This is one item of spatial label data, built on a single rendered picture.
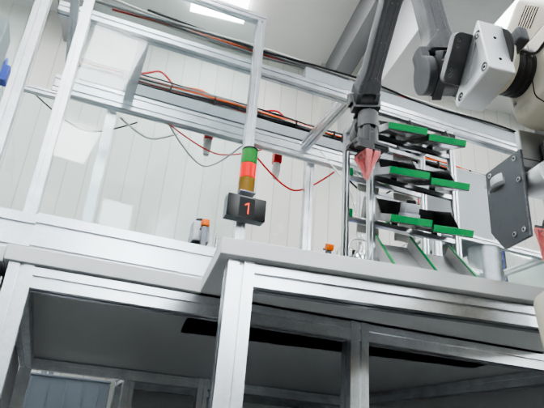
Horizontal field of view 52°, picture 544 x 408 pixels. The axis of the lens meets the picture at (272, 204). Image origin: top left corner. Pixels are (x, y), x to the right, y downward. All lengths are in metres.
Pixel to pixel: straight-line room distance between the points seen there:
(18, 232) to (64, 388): 2.03
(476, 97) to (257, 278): 0.48
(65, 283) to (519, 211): 0.83
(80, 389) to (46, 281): 2.10
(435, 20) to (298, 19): 5.41
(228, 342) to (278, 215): 5.24
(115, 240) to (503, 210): 0.77
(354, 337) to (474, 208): 1.74
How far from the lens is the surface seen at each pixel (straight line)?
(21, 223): 1.26
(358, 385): 1.28
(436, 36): 1.18
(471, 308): 1.09
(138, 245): 1.24
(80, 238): 1.23
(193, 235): 1.43
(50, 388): 3.20
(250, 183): 1.68
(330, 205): 6.16
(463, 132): 2.91
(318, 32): 6.73
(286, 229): 6.06
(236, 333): 0.91
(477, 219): 2.90
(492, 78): 0.98
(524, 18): 1.19
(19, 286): 1.13
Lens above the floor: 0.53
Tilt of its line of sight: 25 degrees up
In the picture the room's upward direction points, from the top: 5 degrees clockwise
